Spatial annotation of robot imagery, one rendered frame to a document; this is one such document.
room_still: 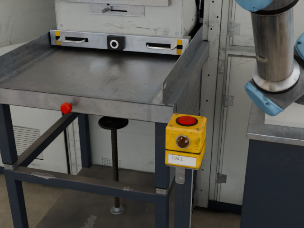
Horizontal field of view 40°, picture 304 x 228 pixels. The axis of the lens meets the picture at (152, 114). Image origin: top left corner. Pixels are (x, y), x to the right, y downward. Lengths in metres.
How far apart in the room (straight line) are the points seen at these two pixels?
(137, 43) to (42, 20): 0.53
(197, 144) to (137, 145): 1.15
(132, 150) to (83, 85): 0.83
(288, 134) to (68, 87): 0.67
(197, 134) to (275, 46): 0.25
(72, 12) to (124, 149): 0.77
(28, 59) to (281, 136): 0.90
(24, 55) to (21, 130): 0.81
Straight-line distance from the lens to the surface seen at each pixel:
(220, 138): 1.94
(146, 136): 2.01
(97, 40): 1.60
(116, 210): 1.83
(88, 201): 1.91
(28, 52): 1.56
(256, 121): 1.32
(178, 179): 1.00
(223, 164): 1.98
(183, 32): 1.53
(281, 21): 0.89
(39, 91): 1.29
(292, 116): 1.31
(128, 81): 1.32
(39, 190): 2.33
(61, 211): 1.88
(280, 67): 1.01
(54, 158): 2.26
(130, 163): 2.11
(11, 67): 1.47
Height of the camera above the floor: 1.31
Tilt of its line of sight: 25 degrees down
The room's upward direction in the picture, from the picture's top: straight up
